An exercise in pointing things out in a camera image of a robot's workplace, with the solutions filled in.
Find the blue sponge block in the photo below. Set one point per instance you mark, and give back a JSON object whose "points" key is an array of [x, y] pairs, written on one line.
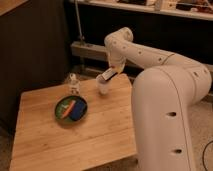
{"points": [[78, 111]]}

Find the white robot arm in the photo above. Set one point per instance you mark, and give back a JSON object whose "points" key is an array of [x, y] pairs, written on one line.
{"points": [[161, 95]]}

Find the small clear bottle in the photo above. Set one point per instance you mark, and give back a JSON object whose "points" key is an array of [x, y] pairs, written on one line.
{"points": [[74, 84]]}

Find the wooden table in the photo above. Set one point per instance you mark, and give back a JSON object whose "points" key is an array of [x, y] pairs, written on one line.
{"points": [[103, 135]]}

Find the cluttered wall shelf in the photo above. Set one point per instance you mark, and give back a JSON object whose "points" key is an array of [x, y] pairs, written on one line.
{"points": [[195, 9]]}

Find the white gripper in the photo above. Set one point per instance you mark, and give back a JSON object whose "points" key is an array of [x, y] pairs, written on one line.
{"points": [[118, 66]]}

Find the orange carrot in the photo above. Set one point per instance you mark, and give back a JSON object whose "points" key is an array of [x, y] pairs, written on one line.
{"points": [[69, 109]]}

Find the green round plate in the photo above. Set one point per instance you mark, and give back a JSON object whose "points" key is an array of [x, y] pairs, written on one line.
{"points": [[63, 104]]}

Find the grey metal rail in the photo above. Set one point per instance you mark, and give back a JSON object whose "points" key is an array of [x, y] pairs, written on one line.
{"points": [[90, 51]]}

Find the black and white eraser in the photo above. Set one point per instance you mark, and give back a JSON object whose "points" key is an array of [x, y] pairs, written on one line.
{"points": [[108, 74]]}

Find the white ceramic cup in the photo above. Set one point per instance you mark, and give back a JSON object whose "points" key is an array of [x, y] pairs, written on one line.
{"points": [[102, 85]]}

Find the metal pole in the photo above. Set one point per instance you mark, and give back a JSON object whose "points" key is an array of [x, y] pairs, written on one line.
{"points": [[81, 37]]}

